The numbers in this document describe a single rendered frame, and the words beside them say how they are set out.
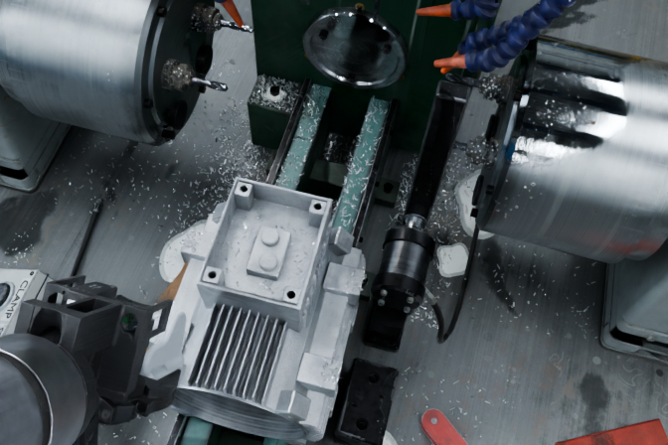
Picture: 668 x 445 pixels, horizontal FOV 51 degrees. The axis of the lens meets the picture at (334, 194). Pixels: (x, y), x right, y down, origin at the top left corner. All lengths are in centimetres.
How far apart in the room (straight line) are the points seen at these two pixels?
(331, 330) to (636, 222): 35
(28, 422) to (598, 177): 61
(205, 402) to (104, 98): 37
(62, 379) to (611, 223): 60
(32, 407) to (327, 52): 72
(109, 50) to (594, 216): 57
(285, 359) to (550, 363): 46
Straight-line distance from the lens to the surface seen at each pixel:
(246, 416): 83
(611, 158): 80
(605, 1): 147
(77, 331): 43
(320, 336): 73
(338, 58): 100
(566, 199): 81
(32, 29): 90
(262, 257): 68
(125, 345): 48
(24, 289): 78
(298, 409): 69
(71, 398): 41
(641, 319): 100
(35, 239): 113
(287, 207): 73
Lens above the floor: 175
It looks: 60 degrees down
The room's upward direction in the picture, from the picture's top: 4 degrees clockwise
